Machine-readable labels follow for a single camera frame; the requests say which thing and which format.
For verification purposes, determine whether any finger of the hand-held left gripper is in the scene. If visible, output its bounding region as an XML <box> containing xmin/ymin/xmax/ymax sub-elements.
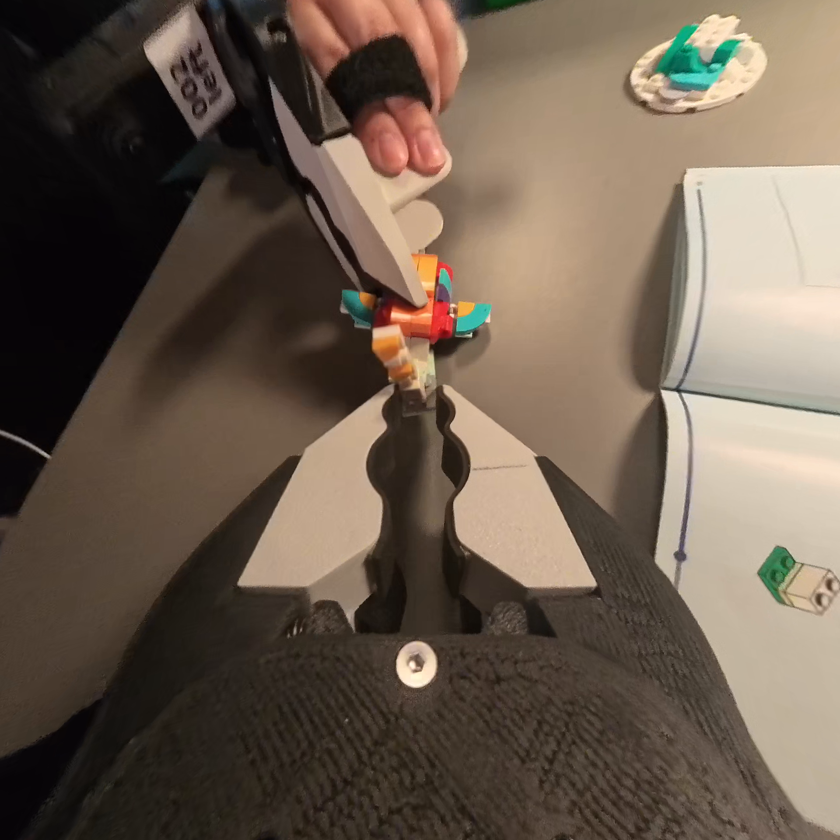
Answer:
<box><xmin>269</xmin><ymin>77</ymin><xmax>380</xmax><ymax>295</ymax></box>
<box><xmin>320</xmin><ymin>130</ymin><xmax>455</xmax><ymax>309</ymax></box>

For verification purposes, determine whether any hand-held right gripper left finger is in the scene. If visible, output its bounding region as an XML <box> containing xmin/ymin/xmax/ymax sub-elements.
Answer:
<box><xmin>236</xmin><ymin>386</ymin><xmax>403</xmax><ymax>618</ymax></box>

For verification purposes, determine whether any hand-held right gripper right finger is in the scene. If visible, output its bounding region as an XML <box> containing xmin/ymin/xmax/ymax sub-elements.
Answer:
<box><xmin>434</xmin><ymin>385</ymin><xmax>601</xmax><ymax>618</ymax></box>

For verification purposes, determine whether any multicoloured lego model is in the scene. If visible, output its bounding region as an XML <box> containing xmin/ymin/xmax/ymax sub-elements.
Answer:
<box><xmin>340</xmin><ymin>251</ymin><xmax>494</xmax><ymax>343</ymax></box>

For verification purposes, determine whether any lego instruction booklet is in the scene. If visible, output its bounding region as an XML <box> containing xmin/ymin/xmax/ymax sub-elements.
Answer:
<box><xmin>656</xmin><ymin>165</ymin><xmax>840</xmax><ymax>834</ymax></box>

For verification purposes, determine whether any round white lego base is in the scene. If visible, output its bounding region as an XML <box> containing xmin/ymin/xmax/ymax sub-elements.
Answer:
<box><xmin>629</xmin><ymin>14</ymin><xmax>769</xmax><ymax>116</ymax></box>

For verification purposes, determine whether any person's left hand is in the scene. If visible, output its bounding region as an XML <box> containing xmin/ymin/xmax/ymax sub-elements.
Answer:
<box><xmin>289</xmin><ymin>0</ymin><xmax>468</xmax><ymax>177</ymax></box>

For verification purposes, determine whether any person's black clothing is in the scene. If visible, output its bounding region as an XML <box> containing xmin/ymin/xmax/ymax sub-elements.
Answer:
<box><xmin>0</xmin><ymin>151</ymin><xmax>198</xmax><ymax>519</ymax></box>

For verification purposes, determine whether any white cable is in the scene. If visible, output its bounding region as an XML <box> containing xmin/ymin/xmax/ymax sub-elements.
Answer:
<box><xmin>0</xmin><ymin>430</ymin><xmax>52</xmax><ymax>460</ymax></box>

